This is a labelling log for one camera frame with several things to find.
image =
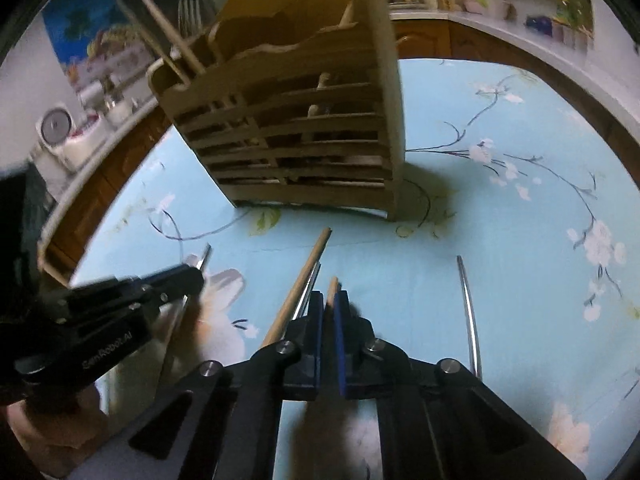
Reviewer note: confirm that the metal fork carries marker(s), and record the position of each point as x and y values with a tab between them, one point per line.
307	290
190	15

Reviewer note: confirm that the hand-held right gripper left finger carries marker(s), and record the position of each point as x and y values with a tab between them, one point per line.
315	340

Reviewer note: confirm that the tropical wall poster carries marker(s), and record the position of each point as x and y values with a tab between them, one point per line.
80	25

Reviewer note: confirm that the white rice cooker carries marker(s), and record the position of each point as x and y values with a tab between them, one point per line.
75	147

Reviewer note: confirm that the green bottle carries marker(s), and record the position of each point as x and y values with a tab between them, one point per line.
567	10

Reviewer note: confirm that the wooden utensil holder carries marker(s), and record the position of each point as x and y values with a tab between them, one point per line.
300	195

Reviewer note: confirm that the small metal spoon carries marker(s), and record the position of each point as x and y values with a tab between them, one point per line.
204	255

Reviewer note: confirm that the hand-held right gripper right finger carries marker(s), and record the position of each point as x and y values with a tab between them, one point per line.
342	340

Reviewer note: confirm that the metal chopstick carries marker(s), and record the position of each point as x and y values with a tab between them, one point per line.
469	300

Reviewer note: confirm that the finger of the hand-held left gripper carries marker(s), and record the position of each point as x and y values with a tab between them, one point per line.
175	275
172	295

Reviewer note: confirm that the person's left hand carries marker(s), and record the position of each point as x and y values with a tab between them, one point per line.
55	430

